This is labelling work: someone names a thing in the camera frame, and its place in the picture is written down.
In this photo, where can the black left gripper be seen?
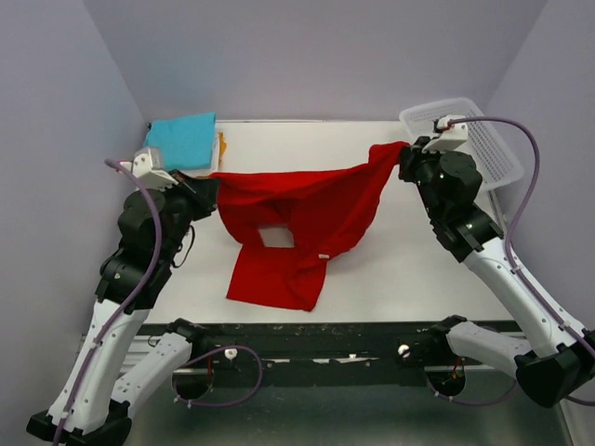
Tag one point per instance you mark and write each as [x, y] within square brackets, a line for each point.
[203, 191]

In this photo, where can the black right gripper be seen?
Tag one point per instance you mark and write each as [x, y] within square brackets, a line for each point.
[412, 155]

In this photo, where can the red t shirt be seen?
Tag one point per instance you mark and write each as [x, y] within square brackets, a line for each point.
[291, 224]

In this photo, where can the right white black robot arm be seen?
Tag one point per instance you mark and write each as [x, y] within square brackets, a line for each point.
[555, 355]

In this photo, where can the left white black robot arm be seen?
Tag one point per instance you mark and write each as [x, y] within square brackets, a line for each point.
[98, 403]

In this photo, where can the folded white t shirt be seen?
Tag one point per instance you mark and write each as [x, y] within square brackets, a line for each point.
[207, 171]

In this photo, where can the folded light blue t shirt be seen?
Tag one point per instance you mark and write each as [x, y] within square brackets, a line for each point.
[185, 142]

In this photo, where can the folded orange t shirt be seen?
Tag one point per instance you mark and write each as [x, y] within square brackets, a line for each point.
[222, 147]

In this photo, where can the white perforated plastic basket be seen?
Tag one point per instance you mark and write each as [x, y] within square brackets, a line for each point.
[495, 161]

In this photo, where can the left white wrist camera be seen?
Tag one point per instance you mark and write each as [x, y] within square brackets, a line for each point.
[148, 166]

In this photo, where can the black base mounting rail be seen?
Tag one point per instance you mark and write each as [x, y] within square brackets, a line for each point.
[316, 354]

